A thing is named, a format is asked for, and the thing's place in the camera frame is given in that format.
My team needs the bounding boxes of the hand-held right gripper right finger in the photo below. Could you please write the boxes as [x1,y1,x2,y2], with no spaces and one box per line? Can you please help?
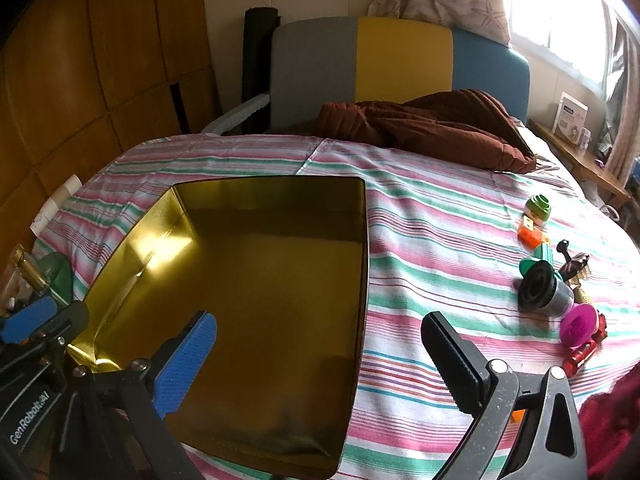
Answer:
[421,311,590,480]

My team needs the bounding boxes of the person's dark red garment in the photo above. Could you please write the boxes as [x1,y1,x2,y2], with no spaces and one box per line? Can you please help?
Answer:
[577,370,640,480]

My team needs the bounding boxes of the striped bed sheet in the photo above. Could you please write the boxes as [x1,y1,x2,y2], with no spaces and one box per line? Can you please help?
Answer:
[32,132,640,480]

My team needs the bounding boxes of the white cardboard box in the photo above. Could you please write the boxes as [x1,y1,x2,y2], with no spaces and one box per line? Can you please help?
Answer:
[554,92,590,143]

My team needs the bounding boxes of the grey side curtain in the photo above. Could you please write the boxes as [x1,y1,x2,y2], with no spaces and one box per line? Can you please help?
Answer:
[602,10,640,191]

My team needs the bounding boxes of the grey yellow blue headboard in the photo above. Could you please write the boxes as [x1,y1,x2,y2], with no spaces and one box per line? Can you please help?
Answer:
[270,16,531,133]

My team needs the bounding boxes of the orange cube block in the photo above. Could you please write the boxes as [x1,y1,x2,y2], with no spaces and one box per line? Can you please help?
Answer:
[517,222,546,248]

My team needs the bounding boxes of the magenta cone toy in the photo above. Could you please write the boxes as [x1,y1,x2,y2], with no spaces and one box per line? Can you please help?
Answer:
[559,302,600,348]

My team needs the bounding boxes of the brown blanket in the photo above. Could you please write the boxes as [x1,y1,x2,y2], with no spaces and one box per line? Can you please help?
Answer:
[314,88,538,175]

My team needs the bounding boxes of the wooden wardrobe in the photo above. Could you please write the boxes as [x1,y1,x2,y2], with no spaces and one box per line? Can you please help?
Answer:
[0,0,221,271]

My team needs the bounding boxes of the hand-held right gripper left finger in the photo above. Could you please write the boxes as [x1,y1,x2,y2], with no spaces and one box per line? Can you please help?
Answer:
[50,311,219,480]

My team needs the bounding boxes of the black rolled mat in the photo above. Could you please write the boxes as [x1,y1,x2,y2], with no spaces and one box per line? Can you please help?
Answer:
[242,7,282,133]

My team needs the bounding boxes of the bright window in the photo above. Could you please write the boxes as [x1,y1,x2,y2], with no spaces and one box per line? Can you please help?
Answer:
[495,0,631,91]

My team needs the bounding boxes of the green round toy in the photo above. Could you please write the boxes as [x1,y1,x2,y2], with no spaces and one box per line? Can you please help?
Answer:
[525,194,552,223]

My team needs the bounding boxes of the gold metal tin tray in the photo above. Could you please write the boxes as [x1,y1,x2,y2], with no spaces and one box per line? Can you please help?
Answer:
[67,176,370,478]

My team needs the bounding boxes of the teal plastic piece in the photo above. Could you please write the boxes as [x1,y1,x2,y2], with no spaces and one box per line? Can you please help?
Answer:
[519,242,556,277]

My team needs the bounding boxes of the glass bottle with brass cap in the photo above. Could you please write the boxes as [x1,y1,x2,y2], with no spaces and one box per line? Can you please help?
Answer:
[7,244,51,306]

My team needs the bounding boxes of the white foam strip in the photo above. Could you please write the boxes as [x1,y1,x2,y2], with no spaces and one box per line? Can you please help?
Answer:
[202,92,271,135]

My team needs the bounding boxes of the wooden wall shelf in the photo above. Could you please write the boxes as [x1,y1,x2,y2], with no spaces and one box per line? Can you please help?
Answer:
[529,119,632,206]

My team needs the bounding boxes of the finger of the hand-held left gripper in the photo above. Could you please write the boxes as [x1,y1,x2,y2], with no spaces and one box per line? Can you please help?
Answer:
[27,301,91,368]
[0,294,60,346]

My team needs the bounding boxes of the grey cylinder container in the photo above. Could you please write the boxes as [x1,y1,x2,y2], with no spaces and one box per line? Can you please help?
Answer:
[517,260,576,318]

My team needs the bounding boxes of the red barrel toy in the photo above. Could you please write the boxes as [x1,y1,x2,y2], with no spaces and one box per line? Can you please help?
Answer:
[561,340,598,376]

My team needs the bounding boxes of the dark brown carved figurine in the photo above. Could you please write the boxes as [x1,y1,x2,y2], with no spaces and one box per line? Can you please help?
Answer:
[556,239,591,286]

